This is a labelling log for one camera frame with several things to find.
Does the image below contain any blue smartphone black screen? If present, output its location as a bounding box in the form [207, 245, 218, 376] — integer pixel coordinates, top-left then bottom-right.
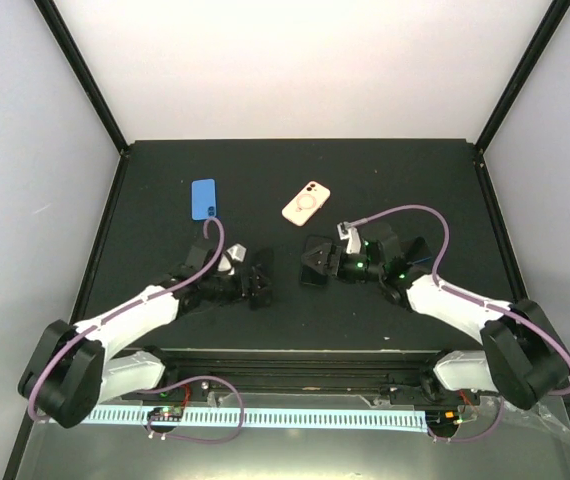
[299, 235, 331, 287]

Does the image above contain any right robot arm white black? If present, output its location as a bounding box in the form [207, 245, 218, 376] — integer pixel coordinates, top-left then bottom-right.
[301, 223, 570, 410]

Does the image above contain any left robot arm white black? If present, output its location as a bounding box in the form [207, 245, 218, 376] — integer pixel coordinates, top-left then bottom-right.
[17, 238, 274, 428]

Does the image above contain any pink phone case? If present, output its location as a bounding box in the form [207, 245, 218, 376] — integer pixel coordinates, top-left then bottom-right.
[281, 181, 331, 227]

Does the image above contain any blue phone case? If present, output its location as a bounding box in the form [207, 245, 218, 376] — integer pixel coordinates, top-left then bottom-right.
[191, 179, 217, 221]

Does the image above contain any left circuit board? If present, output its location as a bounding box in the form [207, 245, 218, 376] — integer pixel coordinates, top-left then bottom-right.
[147, 406, 184, 422]

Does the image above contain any circuit board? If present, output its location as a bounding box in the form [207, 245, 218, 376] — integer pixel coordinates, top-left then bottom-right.
[147, 406, 184, 422]
[425, 410, 468, 426]

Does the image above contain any right circuit board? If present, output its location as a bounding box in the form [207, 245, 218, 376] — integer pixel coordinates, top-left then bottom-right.
[425, 410, 468, 426]

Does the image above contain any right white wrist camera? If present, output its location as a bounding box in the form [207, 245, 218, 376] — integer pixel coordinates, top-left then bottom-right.
[337, 222, 362, 255]

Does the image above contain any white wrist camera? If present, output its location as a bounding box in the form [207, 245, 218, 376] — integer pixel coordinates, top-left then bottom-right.
[337, 222, 362, 255]
[217, 243, 247, 275]

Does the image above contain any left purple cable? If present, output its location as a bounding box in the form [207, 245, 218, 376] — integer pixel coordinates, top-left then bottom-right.
[27, 217, 225, 421]

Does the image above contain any purple cable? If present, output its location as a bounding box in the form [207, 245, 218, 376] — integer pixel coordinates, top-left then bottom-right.
[349, 204, 570, 444]
[27, 217, 225, 421]

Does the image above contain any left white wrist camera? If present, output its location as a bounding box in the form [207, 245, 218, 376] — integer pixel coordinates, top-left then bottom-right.
[217, 243, 247, 275]

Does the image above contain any black aluminium frame rail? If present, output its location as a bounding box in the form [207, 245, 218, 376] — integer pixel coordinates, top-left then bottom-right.
[59, 349, 546, 401]

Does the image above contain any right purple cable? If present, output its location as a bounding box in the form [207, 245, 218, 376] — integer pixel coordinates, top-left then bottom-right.
[349, 204, 570, 444]

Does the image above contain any white slotted cable duct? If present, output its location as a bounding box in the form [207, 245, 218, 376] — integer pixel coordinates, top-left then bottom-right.
[83, 405, 427, 433]

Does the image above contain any right black frame post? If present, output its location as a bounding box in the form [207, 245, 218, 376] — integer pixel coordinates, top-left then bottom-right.
[475, 0, 570, 154]

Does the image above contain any black frame post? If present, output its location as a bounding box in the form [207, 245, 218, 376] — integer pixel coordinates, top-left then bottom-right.
[34, 0, 129, 154]
[475, 0, 570, 154]

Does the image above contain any left black frame post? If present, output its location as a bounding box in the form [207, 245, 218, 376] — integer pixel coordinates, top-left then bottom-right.
[34, 0, 129, 154]

